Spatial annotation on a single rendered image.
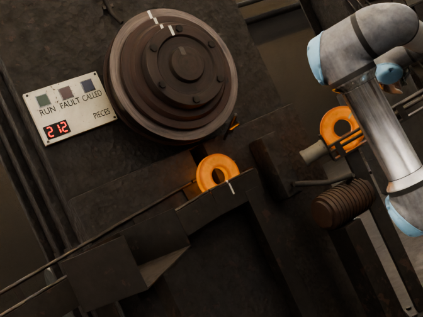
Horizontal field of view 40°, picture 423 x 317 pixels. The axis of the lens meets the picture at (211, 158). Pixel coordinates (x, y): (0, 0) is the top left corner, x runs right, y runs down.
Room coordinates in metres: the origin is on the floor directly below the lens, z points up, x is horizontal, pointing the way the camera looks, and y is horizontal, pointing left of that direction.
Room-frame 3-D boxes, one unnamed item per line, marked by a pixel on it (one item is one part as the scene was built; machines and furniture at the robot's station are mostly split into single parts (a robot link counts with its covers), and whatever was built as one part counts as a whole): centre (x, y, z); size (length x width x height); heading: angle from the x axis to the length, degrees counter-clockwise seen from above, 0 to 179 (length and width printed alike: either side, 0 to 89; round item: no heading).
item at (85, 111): (1.89, 0.35, 1.15); 0.26 x 0.02 x 0.18; 119
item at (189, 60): (1.88, -0.05, 1.11); 0.28 x 0.06 x 0.28; 119
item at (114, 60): (1.97, 0.00, 1.11); 0.47 x 0.06 x 0.47; 119
